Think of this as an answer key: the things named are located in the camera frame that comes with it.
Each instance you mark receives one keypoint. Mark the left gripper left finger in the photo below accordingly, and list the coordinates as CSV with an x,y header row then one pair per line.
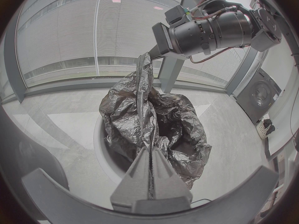
x,y
135,181

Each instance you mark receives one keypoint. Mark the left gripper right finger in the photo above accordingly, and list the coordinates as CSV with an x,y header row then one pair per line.
x,y
168,185

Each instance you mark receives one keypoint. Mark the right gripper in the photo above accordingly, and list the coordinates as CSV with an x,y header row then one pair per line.
x,y
198,36

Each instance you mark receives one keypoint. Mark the black plastic bag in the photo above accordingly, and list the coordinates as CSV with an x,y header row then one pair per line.
x,y
126,106

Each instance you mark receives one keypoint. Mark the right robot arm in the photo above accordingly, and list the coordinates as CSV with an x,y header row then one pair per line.
x,y
266,31

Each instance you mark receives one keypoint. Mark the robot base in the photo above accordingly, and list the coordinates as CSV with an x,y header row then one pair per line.
x,y
280,146

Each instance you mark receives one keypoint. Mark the white trash bin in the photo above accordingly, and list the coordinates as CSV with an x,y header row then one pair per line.
x,y
105,153

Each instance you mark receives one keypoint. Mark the grey washing machine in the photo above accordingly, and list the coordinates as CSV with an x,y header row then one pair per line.
x,y
257,94

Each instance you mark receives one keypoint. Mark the white perforated basket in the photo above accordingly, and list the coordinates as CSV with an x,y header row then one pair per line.
x,y
262,132

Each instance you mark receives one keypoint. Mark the window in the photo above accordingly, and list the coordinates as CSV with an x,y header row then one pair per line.
x,y
70,31

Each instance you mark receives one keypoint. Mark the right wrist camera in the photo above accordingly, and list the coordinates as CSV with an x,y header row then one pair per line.
x,y
176,14

